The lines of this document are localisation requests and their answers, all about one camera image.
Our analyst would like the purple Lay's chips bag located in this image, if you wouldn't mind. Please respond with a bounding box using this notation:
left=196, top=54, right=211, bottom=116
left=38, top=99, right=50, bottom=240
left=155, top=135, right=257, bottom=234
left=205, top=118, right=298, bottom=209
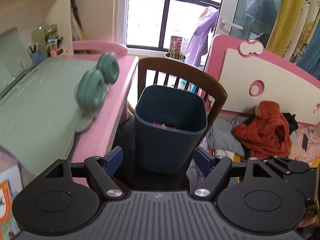
left=153, top=121, right=177, bottom=129

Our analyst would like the dark teal trash bin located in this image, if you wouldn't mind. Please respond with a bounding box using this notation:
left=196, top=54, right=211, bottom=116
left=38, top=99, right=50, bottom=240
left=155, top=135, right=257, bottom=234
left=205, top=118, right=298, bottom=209
left=135, top=85, right=208, bottom=173

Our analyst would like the grey pillow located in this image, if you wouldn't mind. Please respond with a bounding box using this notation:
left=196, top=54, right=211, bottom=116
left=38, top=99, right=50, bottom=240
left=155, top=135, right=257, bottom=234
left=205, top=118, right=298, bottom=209
left=200, top=116, right=250, bottom=160

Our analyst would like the yellow floral bedspread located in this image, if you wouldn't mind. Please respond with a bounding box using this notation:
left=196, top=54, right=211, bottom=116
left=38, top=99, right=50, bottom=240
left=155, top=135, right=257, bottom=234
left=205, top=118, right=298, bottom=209
left=186, top=152, right=320, bottom=240

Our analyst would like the red knit sweater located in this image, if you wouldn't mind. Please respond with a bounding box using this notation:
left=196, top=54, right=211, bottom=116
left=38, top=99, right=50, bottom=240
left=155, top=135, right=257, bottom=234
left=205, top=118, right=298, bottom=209
left=233, top=101, right=292, bottom=160

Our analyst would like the black garment on bed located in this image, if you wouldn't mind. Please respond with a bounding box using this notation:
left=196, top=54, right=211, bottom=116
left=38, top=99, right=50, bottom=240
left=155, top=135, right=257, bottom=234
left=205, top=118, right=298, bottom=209
left=283, top=113, right=298, bottom=135

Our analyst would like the green tilting desk board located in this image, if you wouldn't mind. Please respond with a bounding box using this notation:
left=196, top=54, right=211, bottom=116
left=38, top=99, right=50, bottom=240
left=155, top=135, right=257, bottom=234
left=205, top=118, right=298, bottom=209
left=0, top=27, right=111, bottom=178

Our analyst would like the illustrated children's textbook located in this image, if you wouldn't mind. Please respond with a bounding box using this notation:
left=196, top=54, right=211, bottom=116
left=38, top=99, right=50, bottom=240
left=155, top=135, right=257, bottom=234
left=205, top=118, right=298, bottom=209
left=0, top=164, right=23, bottom=239

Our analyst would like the pink and white headboard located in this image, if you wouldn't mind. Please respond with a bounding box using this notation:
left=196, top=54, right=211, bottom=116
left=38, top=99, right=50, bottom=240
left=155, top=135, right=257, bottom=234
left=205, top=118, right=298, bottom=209
left=206, top=34, right=320, bottom=125

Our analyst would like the pink and cream desk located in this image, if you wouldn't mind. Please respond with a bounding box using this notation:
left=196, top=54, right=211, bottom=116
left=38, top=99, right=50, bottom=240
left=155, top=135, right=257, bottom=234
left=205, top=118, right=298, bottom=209
left=0, top=39, right=139, bottom=188

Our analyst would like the dark wooden chair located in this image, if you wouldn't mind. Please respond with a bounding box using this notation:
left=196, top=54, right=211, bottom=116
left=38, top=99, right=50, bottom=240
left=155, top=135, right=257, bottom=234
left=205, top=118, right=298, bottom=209
left=113, top=57, right=227, bottom=192

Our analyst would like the purple hanging garment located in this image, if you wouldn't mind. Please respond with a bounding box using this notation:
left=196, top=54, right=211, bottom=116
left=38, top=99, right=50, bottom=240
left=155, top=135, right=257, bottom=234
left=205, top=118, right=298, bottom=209
left=184, top=7, right=219, bottom=67

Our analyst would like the blue curtain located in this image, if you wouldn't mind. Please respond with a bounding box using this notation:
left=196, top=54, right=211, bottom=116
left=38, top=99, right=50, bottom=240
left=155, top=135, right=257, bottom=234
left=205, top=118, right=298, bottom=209
left=297, top=23, right=320, bottom=80

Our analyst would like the green pen holder organizer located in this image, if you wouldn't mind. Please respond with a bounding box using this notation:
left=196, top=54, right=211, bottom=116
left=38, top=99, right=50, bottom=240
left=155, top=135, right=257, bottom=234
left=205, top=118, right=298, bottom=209
left=28, top=24, right=64, bottom=65

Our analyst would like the yellow curtain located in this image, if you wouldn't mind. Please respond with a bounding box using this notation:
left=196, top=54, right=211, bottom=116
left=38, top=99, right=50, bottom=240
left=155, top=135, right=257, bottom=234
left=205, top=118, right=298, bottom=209
left=266, top=0, right=304, bottom=57

